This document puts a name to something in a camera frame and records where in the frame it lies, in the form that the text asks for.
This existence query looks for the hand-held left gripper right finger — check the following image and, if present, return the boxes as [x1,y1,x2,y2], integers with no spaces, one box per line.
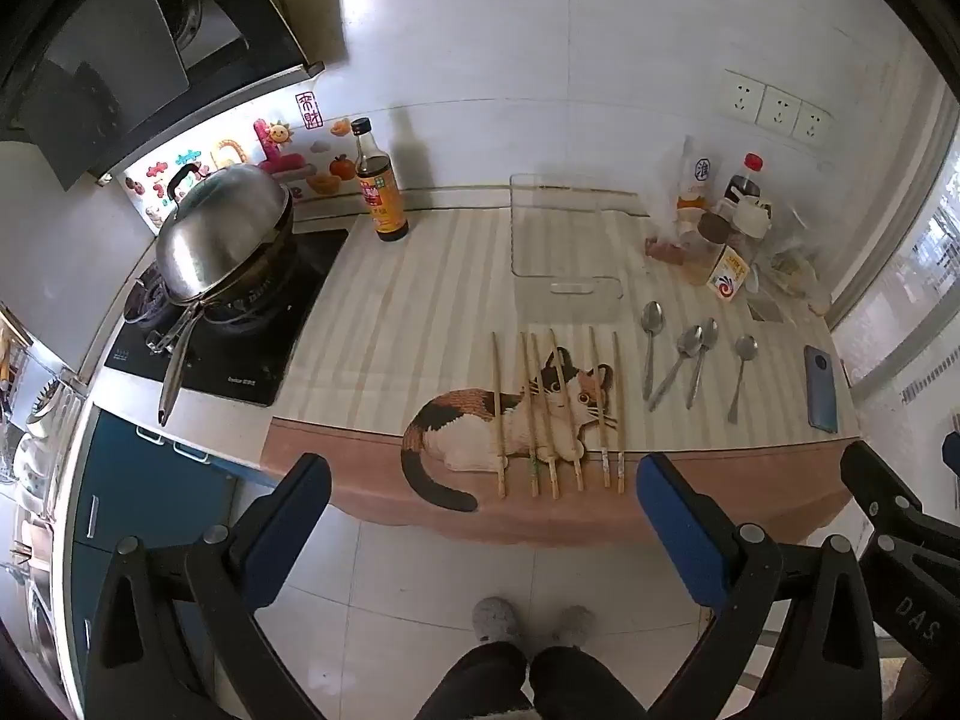
[636,452,878,720]

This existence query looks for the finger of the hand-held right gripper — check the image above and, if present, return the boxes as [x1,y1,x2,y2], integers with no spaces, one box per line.
[838,441,960,567]

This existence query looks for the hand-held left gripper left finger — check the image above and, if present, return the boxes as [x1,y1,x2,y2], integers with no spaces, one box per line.
[86,452,335,720]

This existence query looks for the row of wooden chopsticks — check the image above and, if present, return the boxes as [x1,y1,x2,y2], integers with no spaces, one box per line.
[489,326,627,500]

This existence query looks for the steel spoon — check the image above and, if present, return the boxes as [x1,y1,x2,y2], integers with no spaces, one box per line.
[727,335,758,425]
[685,317,719,411]
[640,301,666,401]
[648,325,704,413]

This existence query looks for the clear plastic tray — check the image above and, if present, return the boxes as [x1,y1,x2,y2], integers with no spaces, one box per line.
[508,171,646,317]

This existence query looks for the blue smartphone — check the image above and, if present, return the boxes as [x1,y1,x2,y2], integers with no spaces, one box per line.
[804,345,839,434]

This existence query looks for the blue kitchen cabinet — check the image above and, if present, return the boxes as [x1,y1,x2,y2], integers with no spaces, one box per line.
[64,409,260,661]

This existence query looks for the grey fuzzy slipper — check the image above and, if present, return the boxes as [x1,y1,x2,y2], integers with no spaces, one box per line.
[471,597,524,644]
[551,605,596,647]

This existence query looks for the window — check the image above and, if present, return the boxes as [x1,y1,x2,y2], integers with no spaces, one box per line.
[832,195,960,436]

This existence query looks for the person's black trouser legs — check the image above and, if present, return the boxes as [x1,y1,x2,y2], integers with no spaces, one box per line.
[427,641,653,720]

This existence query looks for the crumpled clear plastic bag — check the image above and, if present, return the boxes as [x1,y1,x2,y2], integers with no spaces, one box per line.
[761,229,835,314]

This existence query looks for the orange white seasoning box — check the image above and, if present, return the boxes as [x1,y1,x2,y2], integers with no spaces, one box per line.
[706,244,753,302]

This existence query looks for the cluttered dish rack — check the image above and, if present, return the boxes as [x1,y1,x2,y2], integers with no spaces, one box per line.
[0,307,85,541]

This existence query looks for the cat printed table mat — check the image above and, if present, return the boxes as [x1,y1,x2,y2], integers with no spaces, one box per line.
[259,206,863,548]

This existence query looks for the white lidded jar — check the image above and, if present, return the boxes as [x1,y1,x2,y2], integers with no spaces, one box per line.
[731,195,775,239]

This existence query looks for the brown lidded jar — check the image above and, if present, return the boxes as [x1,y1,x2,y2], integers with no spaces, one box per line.
[696,211,733,250]

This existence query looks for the steel wok lid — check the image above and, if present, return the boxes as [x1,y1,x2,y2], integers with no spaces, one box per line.
[155,163,293,306]

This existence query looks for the red cap sauce bottle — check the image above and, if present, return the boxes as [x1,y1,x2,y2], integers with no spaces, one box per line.
[724,153,764,212]

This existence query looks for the clear bag with bottle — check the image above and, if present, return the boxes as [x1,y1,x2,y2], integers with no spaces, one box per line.
[658,136,715,241]

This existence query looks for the dark soy sauce bottle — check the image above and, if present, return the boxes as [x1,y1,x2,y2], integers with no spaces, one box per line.
[351,118,410,244]

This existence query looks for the black range hood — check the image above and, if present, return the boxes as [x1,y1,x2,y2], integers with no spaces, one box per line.
[0,0,325,192]

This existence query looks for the black wok with handle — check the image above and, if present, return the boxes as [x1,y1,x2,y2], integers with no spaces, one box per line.
[142,225,299,427]

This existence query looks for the white wall socket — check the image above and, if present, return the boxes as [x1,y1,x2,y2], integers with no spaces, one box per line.
[724,71,766,123]
[791,101,832,142]
[756,86,802,132]

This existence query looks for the colourful wall stickers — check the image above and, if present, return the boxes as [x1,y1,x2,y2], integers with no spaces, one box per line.
[120,94,359,233]

